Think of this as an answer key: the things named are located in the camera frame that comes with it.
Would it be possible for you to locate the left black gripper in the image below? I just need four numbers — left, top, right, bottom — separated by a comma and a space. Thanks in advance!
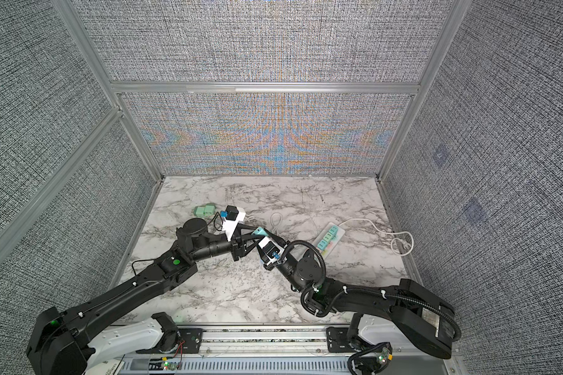
191, 225, 265, 266

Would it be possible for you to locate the teal plug cube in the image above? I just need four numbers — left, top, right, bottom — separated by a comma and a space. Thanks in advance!
253, 227, 268, 237

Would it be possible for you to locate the long white power strip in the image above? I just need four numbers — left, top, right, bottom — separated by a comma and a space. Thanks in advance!
313, 222, 346, 259

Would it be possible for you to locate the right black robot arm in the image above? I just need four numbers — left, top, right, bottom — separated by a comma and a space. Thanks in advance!
249, 240, 462, 359

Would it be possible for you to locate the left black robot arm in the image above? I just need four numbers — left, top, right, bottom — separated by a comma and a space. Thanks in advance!
26, 218, 268, 374

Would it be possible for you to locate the green plug cube far-left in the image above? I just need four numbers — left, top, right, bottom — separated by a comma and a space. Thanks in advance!
193, 206, 206, 218

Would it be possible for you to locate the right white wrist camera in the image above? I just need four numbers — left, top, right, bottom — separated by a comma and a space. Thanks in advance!
257, 237, 284, 267

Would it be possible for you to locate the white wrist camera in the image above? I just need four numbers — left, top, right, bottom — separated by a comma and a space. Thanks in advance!
220, 206, 246, 242
257, 237, 284, 267

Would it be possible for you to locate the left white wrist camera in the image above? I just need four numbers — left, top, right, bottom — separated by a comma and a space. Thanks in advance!
220, 206, 246, 242

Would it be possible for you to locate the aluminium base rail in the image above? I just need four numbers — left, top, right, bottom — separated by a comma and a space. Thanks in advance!
65, 322, 461, 375

